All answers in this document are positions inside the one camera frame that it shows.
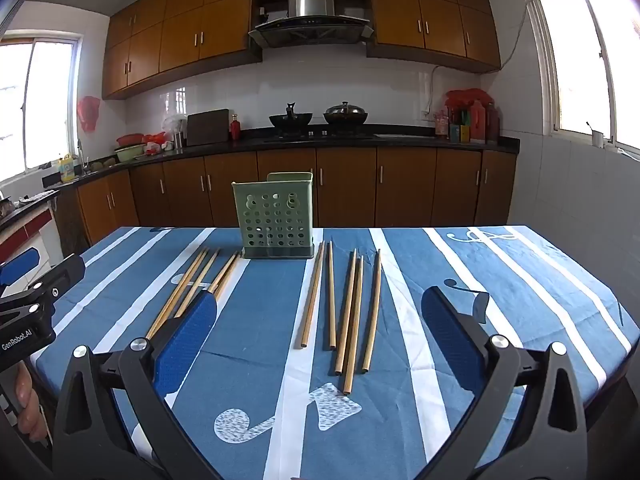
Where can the person's left hand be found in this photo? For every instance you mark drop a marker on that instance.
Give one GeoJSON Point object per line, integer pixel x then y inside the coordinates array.
{"type": "Point", "coordinates": [27, 400]}

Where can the blue white striped tablecloth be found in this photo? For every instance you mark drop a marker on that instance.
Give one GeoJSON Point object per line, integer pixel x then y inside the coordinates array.
{"type": "Point", "coordinates": [250, 360]}

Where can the red white side cabinet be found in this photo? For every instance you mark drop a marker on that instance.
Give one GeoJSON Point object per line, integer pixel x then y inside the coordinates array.
{"type": "Point", "coordinates": [25, 227]}

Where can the yellow dish soap bottle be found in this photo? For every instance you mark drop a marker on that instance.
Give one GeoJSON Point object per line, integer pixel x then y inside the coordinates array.
{"type": "Point", "coordinates": [66, 170]}

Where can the steel range hood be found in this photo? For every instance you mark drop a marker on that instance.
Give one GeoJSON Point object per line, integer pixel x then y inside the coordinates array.
{"type": "Point", "coordinates": [310, 0]}

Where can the red oil jug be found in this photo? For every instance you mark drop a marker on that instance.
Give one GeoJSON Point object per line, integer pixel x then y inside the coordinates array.
{"type": "Point", "coordinates": [478, 122]}

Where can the black wok with lid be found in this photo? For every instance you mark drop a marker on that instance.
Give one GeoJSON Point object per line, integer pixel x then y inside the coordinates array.
{"type": "Point", "coordinates": [346, 116]}

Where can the window with white frame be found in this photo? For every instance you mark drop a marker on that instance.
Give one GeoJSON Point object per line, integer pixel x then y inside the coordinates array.
{"type": "Point", "coordinates": [580, 55]}
{"type": "Point", "coordinates": [35, 105]}

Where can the brown base cabinets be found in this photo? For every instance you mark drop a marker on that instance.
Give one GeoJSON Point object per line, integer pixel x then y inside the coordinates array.
{"type": "Point", "coordinates": [350, 185]}

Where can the pink box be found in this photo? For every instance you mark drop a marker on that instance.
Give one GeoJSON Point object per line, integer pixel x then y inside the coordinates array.
{"type": "Point", "coordinates": [441, 124]}

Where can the green perforated chopstick holder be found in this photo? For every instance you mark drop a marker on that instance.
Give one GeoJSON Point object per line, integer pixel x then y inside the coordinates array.
{"type": "Point", "coordinates": [272, 220]}

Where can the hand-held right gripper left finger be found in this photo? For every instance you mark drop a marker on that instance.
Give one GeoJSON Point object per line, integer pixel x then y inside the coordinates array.
{"type": "Point", "coordinates": [192, 330]}

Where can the green basin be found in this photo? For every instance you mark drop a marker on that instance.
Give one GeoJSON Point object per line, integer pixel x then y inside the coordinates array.
{"type": "Point", "coordinates": [129, 152]}

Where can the red basin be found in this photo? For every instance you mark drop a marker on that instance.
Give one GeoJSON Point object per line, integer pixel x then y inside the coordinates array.
{"type": "Point", "coordinates": [130, 139]}

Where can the metal faucet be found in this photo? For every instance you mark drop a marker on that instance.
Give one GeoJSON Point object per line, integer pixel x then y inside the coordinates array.
{"type": "Point", "coordinates": [80, 155]}

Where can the red hanging plastic bag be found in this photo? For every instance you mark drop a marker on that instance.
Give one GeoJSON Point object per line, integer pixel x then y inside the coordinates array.
{"type": "Point", "coordinates": [89, 112]}

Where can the black gas stove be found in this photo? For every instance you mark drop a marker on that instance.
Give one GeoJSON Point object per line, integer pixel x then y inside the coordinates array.
{"type": "Point", "coordinates": [320, 136]}

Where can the dark red jug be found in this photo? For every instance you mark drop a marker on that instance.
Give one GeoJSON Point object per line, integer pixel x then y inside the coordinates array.
{"type": "Point", "coordinates": [493, 122]}

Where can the white plastic bag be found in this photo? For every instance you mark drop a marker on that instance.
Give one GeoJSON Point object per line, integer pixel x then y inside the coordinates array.
{"type": "Point", "coordinates": [174, 124]}

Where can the red bottle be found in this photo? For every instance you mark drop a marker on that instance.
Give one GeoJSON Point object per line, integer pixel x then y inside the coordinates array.
{"type": "Point", "coordinates": [235, 130]}

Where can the black kitchen countertop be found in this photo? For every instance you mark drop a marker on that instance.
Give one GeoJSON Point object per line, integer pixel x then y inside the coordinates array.
{"type": "Point", "coordinates": [450, 141]}

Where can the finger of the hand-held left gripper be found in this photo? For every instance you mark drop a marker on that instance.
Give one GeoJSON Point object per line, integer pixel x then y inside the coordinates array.
{"type": "Point", "coordinates": [20, 262]}
{"type": "Point", "coordinates": [62, 270]}

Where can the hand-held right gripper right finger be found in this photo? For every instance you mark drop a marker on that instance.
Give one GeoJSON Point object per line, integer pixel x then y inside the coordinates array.
{"type": "Point", "coordinates": [450, 330]}

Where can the dark cutting board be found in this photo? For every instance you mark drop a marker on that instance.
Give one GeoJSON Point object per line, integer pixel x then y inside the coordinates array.
{"type": "Point", "coordinates": [207, 127]}

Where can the white cup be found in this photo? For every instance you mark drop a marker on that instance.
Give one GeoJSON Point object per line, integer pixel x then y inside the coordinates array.
{"type": "Point", "coordinates": [597, 138]}

